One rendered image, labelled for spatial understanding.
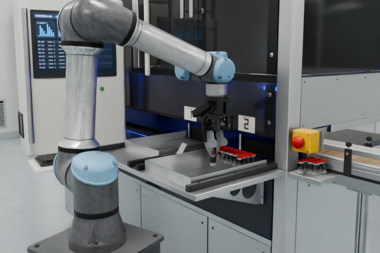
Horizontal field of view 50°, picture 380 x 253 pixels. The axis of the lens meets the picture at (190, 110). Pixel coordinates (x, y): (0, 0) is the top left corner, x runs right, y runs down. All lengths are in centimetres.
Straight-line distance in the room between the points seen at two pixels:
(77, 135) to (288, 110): 70
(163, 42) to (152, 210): 125
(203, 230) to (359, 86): 90
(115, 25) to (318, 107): 83
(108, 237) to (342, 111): 103
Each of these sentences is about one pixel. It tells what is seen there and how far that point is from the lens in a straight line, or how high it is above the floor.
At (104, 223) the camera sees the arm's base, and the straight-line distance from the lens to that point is 108.
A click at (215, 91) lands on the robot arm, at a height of 116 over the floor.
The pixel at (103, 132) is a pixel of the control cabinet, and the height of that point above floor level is 89.
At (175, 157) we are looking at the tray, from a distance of 151.
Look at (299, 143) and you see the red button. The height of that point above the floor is 100.
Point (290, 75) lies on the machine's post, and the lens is 141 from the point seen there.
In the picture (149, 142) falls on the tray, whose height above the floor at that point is 89.
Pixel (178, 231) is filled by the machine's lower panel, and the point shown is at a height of 44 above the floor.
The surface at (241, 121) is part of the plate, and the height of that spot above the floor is 103.
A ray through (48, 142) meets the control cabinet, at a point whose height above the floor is 87.
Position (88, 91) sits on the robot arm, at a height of 118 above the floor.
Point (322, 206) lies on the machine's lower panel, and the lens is 170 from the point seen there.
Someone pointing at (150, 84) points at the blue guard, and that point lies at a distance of 204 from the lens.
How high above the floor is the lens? 129
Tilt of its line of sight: 8 degrees down
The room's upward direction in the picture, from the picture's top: straight up
